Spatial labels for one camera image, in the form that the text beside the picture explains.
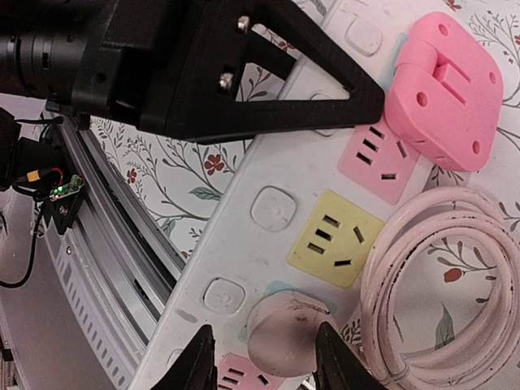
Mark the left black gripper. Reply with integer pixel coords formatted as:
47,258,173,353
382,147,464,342
45,1,203,130

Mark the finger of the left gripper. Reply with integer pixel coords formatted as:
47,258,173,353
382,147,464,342
138,1,384,144

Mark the pink plug adapter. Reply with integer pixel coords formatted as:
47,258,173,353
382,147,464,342
384,12,504,172

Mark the floral tablecloth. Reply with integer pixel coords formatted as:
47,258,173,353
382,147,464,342
91,1,519,353

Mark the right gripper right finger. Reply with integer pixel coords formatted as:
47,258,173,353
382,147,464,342
314,322,386,390

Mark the white cable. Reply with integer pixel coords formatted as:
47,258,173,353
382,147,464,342
245,187,520,387

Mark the white long power strip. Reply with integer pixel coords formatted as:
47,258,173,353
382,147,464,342
129,0,427,390

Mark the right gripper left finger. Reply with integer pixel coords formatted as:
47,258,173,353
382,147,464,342
151,324,215,390

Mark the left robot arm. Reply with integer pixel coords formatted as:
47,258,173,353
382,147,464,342
1,1,385,143

